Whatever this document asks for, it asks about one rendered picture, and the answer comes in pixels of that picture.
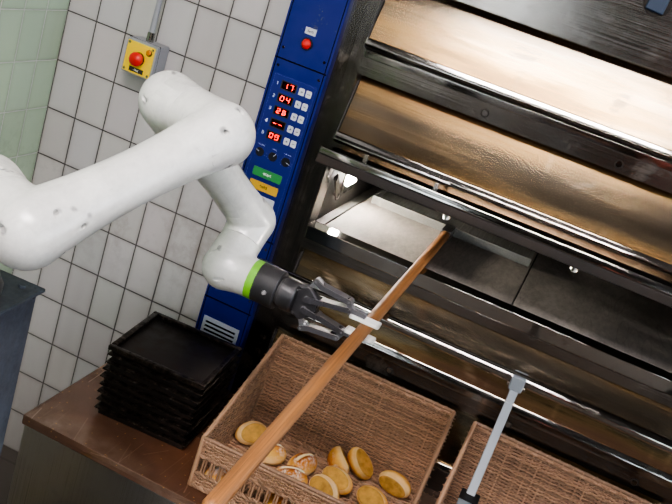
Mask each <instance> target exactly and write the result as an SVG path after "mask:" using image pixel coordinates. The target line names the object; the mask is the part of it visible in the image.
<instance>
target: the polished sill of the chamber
mask: <svg viewBox="0 0 672 504"><path fill-rule="evenodd" d="M304 237H305V238H307V239H309V240H312V241H314V242H316V243H319V244H321V245H323V246H326V247H328V248H330V249H332V250H335V251H337V252H339V253H342V254H344V255H346V256H349V257H351V258H353V259H356V260H358V261H360V262H363V263H365V264H367V265H369V266H372V267H374V268H376V269H379V270H381V271H383V272H386V273H388V274H390V275H393V276H395V277H397V278H401V277H402V276H403V275H404V274H405V272H406V271H407V270H408V269H409V268H410V267H411V266H412V265H413V263H412V262H410V261H408V260H405V259H403V258H401V257H398V256H396V255H394V254H391V253H389V252H387V251H384V250H382V249H380V248H377V247H375V246H373V245H370V244H368V243H366V242H363V241H361V240H359V239H356V238H354V237H351V236H349V235H347V234H344V233H342V232H340V231H337V230H335V229H333V228H330V227H328V226H326V225H323V224H321V223H319V222H316V221H315V222H313V223H311V224H309V225H308V227H307V230H306V233H305V236H304ZM411 284H413V285H416V286H418V287H420V288H423V289H425V290H427V291H430V292H432V293H434V294H437V295H439V296H441V297H444V298H446V299H448V300H450V301H453V302H455V303H457V304H460V305H462V306H464V307H467V308H469V309H471V310H474V311H476V312H478V313H481V314H483V315H485V316H487V317H490V318H492V319H494V320H497V321H499V322H501V323H504V324H506V325H508V326H511V327H513V328H515V329H518V330H520V331H522V332H525V333H527V334H529V335H531V336H534V337H536V338H538V339H541V340H543V341H545V342H548V343H550V344H552V345H555V346H557V347H559V348H562V349H564V350H566V351H568V352H571V353H573V354H575V355H578V356H580V357H582V358H585V359H587V360H589V361H592V362H594V363H596V364H599V365H601V366H603V367H605V368H608V369H610V370H612V371H615V372H617V373H619V374H622V375H624V376H626V377H629V378H631V379H633V380H636V381H638V382H640V383H643V384H645V385H647V386H649V387H652V388H654V389H656V390H659V391H661V392H663V393H666V394H668V395H670V396H672V373H670V372H668V371H666V370H663V369H661V368H659V367H656V366H654V365H652V364H649V363H647V362H644V361H642V360H640V359H637V358H635V357H633V356H630V355H628V354H626V353H623V352H621V351H619V350H616V349H614V348H612V347H609V346H607V345H605V344H602V343H600V342H598V341H595V340H593V339H591V338H588V337H586V336H584V335H581V334H579V333H577V332H574V331H572V330H569V329H567V328H565V327H562V326H560V325H558V324H555V323H553V322H551V321H548V320H546V319H544V318H541V317H539V316H537V315H534V314H532V313H530V312H527V311H525V310H523V309H520V308H518V307H516V306H513V305H511V304H509V303H506V302H504V301H501V300H499V299H497V298H494V297H492V296H490V295H487V294H485V293H483V292H480V291H478V290H476V289H473V288H471V287H469V286H466V285H464V284H462V283H459V282H457V281H455V280H452V279H450V278H448V277H445V276H443V275H441V274H438V273H436V272H434V271H431V270H429V269H426V268H424V269H423V270H422V271H421V272H420V273H419V275H418V276H417V277H416V278H415V279H414V281H413V282H412V283H411Z"/></svg>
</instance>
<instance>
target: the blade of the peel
mask: <svg viewBox="0 0 672 504"><path fill-rule="evenodd" d="M371 203H373V204H375V205H377V206H380V207H382V208H385V209H387V210H390V211H392V212H395V213H397V214H399V215H402V216H404V217H407V218H409V219H412V220H414V221H417V222H419V223H421V224H424V225H426V226H429V227H431V228H434V229H436V230H439V231H441V230H442V228H443V227H444V226H445V225H446V224H447V223H448V224H450V225H453V226H455V227H456V229H455V232H454V234H453V237H456V238H458V239H461V240H463V241H465V242H468V243H470V244H473V245H475V246H478V247H480V248H483V249H485V250H487V251H490V252H492V253H495V254H497V255H500V256H502V257H505V258H507V259H510V260H512V261H514V262H517V263H519V264H522V265H524V266H527V267H529V265H530V263H531V260H532V258H533V255H534V253H535V252H534V251H532V250H529V249H527V248H525V247H522V246H520V245H517V244H515V243H512V242H510V241H508V240H505V239H503V238H500V237H498V236H495V235H493V234H490V233H488V232H486V231H483V230H481V229H478V228H476V227H473V226H471V225H469V224H466V223H464V222H461V221H459V220H456V219H454V218H452V217H451V218H450V220H445V219H443V215H444V214H442V213H439V212H437V211H434V210H432V209H430V208H427V207H425V206H422V205H420V204H417V203H415V202H413V201H410V200H408V199H405V198H403V197H400V196H398V195H396V194H393V193H391V192H388V191H386V190H383V191H381V192H379V193H377V194H375V195H373V198H372V201H371Z"/></svg>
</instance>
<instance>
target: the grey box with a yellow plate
mask: <svg viewBox="0 0 672 504"><path fill-rule="evenodd" d="M169 49H170V48H169V47H168V46H165V45H163V44H160V43H158V42H155V41H154V42H153V43H150V42H147V41H146V38H145V37H143V36H129V37H128V41H127V45H126V50H125V54H124V58H123V62H122V67H121V70H123V71H125V72H127V73H130V74H132V75H135V76H137V77H140V78H142V79H145V80H147V79H148V78H149V77H150V76H152V75H153V74H155V73H158V72H161V71H164V69H165V65H166V61H167V57H168V53H169ZM147 50H150V51H152V56H151V57H148V56H147V55H146V51H147ZM133 52H138V53H140V54H141V55H142V56H143V63H142V64H141V65H140V66H137V67H135V66H133V65H131V64H130V62H129V56H130V54H131V53H133Z"/></svg>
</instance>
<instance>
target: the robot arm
mask: <svg viewBox="0 0 672 504"><path fill-rule="evenodd" d="M138 106H139V110H140V113H141V115H142V117H143V119H144V120H145V121H146V123H147V124H148V125H149V127H150V128H151V129H152V130H153V132H154V133H155V134H156V135H154V136H153V137H151V138H149V139H147V140H145V141H143V142H141V143H139V144H137V145H135V146H133V147H131V148H129V149H127V150H125V151H123V152H121V153H119V154H116V155H114V156H112V157H110V158H107V159H105V160H103V161H101V162H98V163H96V164H93V165H91V166H89V167H86V168H83V169H81V170H78V171H76V172H73V173H70V174H68V175H65V176H62V177H59V178H56V179H54V180H51V181H48V182H45V183H42V184H39V185H34V184H32V183H31V182H29V181H28V180H27V179H26V177H25V176H24V174H23V173H22V171H21V170H20V169H19V168H18V166H17V165H16V164H15V163H14V162H13V161H11V160H10V159H9V158H7V157H5V156H3V155H1V154H0V263H2V264H3V265H5V266H7V267H9V268H12V269H16V270H20V271H32V270H37V269H41V268H43V267H45V266H47V265H49V264H51V263H52V262H53V261H55V260H56V259H58V258H59V257H60V256H62V255H63V254H64V253H66V252H67V251H69V250H70V249H71V248H73V247H74V246H76V245H77V244H79V243H80V242H81V241H83V240H84V239H86V238H87V237H89V236H91V235H92V234H94V233H95V232H97V231H98V230H100V229H102V228H103V227H105V226H106V225H108V224H110V223H111V222H113V221H115V220H116V219H118V218H120V217H122V216H123V215H125V214H127V213H129V212H130V211H132V210H134V209H136V208H138V207H140V206H141V205H143V204H145V203H147V202H149V201H151V200H153V199H155V198H157V197H159V196H161V195H163V194H165V193H167V192H169V191H172V190H174V189H176V188H178V187H180V186H183V185H185V184H187V183H190V182H192V181H195V180H197V181H198V182H199V183H200V184H201V185H202V187H203V188H204V189H205V190H206V192H207V193H208V194H209V195H210V197H211V198H212V199H213V201H214V202H215V204H216V205H217V206H218V208H219V209H220V211H221V213H222V214H223V215H224V216H225V218H226V220H227V222H226V224H225V226H224V228H223V230H222V231H221V233H220V234H219V236H218V237H217V239H216V240H215V241H214V243H213V244H212V246H211V247H210V248H209V250H208V251H207V252H206V254H205V255H204V258H203V261H202V273H203V276H204V278H205V280H206V281H207V282H208V283H209V284H210V285H211V286H212V287H214V288H216V289H218V290H222V291H228V292H232V293H235V294H238V295H241V296H243V297H245V298H247V299H250V300H252V301H254V302H256V303H259V304H261V305H263V306H265V307H267V308H270V309H273V308H274V307H277V308H279V309H281V310H283V311H286V312H288V313H291V314H293V315H294V316H295V317H296V318H297V319H298V321H299V326H298V328H297V329H298V330H299V331H309V332H311V333H314V334H317V335H320V336H323V337H326V338H328V339H331V340H334V341H338V340H339V339H340V338H341V337H342V336H345V337H349V335H350V334H351V333H352V332H353V331H354V330H355V329H356V328H354V327H352V326H349V325H348V326H346V327H344V326H343V325H341V324H339V323H338V322H336V321H335V320H333V319H331V318H330V317H328V316H327V315H325V314H323V313H322V311H320V310H319V306H320V307H322V306H323V307H326V308H330V309H333V310H337V311H340V312H344V313H347V314H348V315H349V318H351V319H353V320H356V321H358V322H360V323H362V324H365V325H367V326H369V327H372V328H374V329H376V330H378V329H379V328H380V326H381V325H382V323H380V322H378V321H376V320H374V319H371V318H369V317H367V313H366V312H364V311H362V310H360V309H357V308H355V306H354V301H355V300H354V298H353V297H351V296H349V295H347V294H346V293H344V292H342V291H340V290H338V289H336V288H335V287H333V286H331V285H329V284H327V283H326V282H325V281H324V280H323V279H322V278H321V277H317V278H316V279H315V280H314V281H313V283H312V284H304V283H302V282H300V281H298V280H296V279H293V278H291V277H289V274H288V272H287V271H285V270H282V269H280V268H278V267H276V266H273V265H271V264H269V263H266V262H264V261H262V260H260V259H258V258H257V256H258V254H259V252H260V251H261V249H262V247H263V246H264V244H265V243H266V241H267V240H268V238H269V237H270V236H271V234H272V233H273V231H274V229H275V225H276V216H275V213H274V210H273V208H272V207H271V206H270V205H269V203H268V202H267V201H266V200H265V199H264V198H263V197H262V196H261V195H260V194H259V192H258V191H257V190H256V189H255V188H254V187H253V184H252V183H251V181H250V180H249V178H248V177H247V175H246V174H245V172H244V171H243V169H242V168H241V166H240V163H241V162H243V161H244V160H245V159H246V158H247V157H248V156H249V154H250V153H251V151H252V149H253V147H254V144H255V139H256V131H255V126H254V123H253V120H252V118H251V117H250V115H249V114H248V113H247V111H246V110H244V109H243V108H242V107H241V106H239V105H237V104H236V103H233V102H230V101H228V100H225V99H223V98H221V97H219V96H217V95H215V94H213V93H211V92H209V91H207V90H205V89H204V88H202V87H201V86H200V85H198V84H197V83H196V82H194V81H193V80H192V79H190V78H189V77H188V76H186V75H185V74H183V73H180V72H177V71H171V70H166V71H161V72H158V73H155V74H153V75H152V76H150V77H149V78H148V79H147V80H146V81H145V82H144V84H143V85H142V87H141V89H140V92H139V96H138ZM315 288H316V289H320V290H321V291H323V292H324V293H326V294H328V295H330V296H332V297H334V298H335V299H337V300H339V301H341V302H338V301H335V300H331V299H328V298H326V297H323V296H320V295H319V294H318V293H317V291H316V290H315ZM342 302H343V303H342ZM309 317H310V318H312V319H313V320H317V321H318V322H320V323H322V324H323V325H325V326H326V327H328V328H330V329H328V328H325V327H322V326H319V325H316V324H314V323H309V322H308V321H307V320H305V319H304V318H309Z"/></svg>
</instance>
